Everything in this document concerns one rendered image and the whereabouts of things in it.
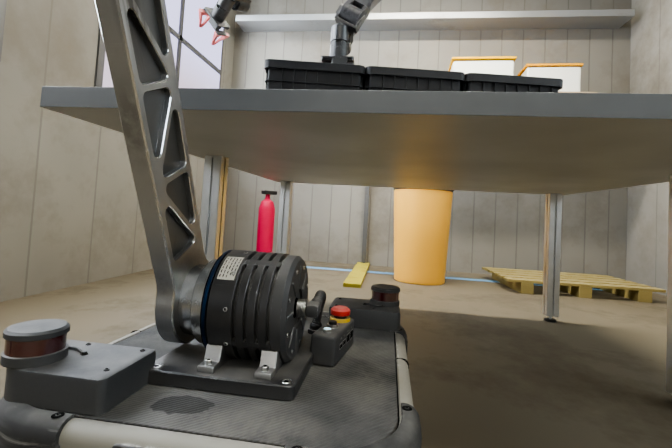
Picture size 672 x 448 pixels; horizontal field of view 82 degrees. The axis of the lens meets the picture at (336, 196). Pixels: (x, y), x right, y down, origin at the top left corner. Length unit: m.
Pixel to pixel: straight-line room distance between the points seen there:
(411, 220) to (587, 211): 1.91
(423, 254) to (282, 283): 2.45
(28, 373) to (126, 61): 0.39
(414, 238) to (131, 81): 2.61
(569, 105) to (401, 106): 0.26
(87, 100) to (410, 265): 2.51
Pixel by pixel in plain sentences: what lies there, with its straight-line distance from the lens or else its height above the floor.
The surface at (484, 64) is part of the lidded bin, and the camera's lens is 3.60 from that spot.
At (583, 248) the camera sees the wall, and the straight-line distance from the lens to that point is 4.30.
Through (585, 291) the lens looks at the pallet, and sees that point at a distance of 3.31.
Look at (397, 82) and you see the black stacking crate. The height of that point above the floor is 0.89.
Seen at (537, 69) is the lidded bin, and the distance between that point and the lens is 3.73.
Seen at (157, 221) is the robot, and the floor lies 0.46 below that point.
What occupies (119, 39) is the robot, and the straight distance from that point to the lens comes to 0.54.
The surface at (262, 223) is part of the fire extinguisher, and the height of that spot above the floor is 0.37.
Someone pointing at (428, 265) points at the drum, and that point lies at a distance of 3.00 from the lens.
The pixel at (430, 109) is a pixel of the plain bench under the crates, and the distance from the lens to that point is 0.67.
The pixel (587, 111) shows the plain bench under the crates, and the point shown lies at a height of 0.67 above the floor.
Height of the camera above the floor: 0.49
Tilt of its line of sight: 3 degrees up
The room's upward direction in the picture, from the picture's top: 3 degrees clockwise
